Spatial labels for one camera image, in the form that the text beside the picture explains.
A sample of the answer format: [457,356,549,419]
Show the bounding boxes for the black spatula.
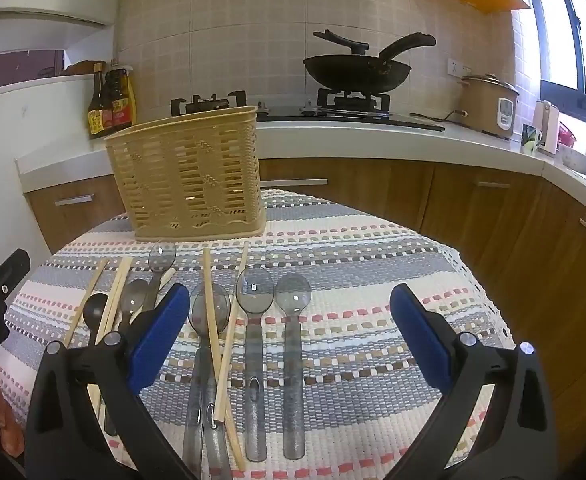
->
[313,30,371,56]

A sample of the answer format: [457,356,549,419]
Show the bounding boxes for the window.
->
[520,0,586,136]

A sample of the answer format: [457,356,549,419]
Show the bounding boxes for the striped woven tablecloth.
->
[0,187,516,480]

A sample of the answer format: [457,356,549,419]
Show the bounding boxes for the clear grey plastic spoon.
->
[140,241,178,313]
[275,275,312,460]
[182,282,231,468]
[190,285,234,480]
[236,268,275,462]
[118,278,150,333]

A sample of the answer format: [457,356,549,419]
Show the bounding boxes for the beige plastic utensil basket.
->
[104,105,267,241]

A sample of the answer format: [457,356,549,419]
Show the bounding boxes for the black gas stove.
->
[169,91,446,132]

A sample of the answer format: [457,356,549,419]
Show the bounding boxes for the dark soy sauce bottle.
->
[88,62,108,140]

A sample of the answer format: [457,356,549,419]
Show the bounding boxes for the beige rice cooker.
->
[459,74,520,139]

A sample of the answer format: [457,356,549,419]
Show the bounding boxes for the patterned cup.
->
[520,123,543,154]

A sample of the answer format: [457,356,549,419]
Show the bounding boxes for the brown wooden board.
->
[64,60,108,77]

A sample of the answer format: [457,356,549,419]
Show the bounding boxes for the white kitchen countertop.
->
[15,110,586,221]

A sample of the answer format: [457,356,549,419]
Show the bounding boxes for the black power cord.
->
[409,109,466,124]

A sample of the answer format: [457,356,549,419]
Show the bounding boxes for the person's left hand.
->
[0,357,24,457]

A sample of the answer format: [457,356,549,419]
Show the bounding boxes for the white range hood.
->
[0,7,116,61]

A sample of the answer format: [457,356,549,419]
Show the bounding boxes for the black wok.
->
[303,32,436,95]

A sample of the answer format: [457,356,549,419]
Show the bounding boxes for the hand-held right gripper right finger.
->
[388,283,559,480]

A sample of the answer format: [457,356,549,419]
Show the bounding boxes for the black plastic spoon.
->
[84,292,118,438]

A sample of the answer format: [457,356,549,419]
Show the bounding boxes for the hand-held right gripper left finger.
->
[25,282,199,480]

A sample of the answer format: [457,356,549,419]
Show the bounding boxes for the white kettle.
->
[532,100,560,156]

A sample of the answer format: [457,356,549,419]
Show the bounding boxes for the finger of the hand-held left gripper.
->
[0,249,31,311]

